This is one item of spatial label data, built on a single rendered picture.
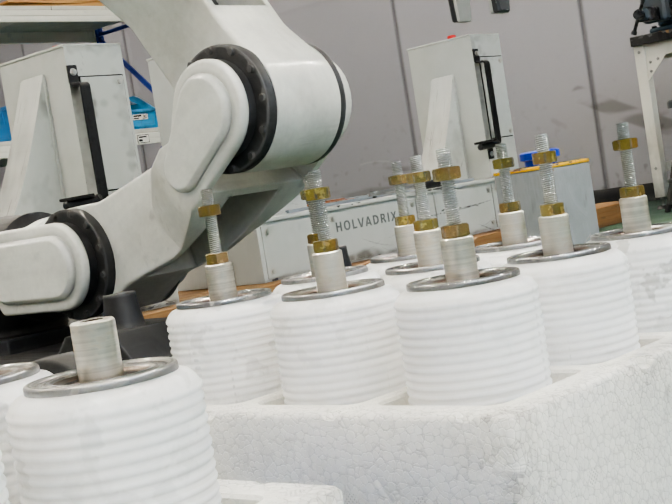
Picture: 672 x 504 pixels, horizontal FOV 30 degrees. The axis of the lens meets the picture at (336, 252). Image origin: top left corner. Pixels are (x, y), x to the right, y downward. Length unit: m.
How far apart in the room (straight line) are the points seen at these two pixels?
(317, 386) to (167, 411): 0.30
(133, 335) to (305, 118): 0.30
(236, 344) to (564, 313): 0.25
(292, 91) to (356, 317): 0.54
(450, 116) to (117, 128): 1.65
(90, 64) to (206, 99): 2.05
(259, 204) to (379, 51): 5.96
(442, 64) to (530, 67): 2.12
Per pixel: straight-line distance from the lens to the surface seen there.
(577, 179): 1.26
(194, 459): 0.61
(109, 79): 3.42
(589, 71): 6.68
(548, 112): 6.80
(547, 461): 0.77
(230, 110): 1.34
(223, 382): 0.95
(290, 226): 3.72
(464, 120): 4.72
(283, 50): 1.41
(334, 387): 0.87
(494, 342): 0.79
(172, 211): 1.45
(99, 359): 0.62
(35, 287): 1.64
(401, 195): 1.16
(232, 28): 1.40
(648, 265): 0.98
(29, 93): 3.45
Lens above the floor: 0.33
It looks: 3 degrees down
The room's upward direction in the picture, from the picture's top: 9 degrees counter-clockwise
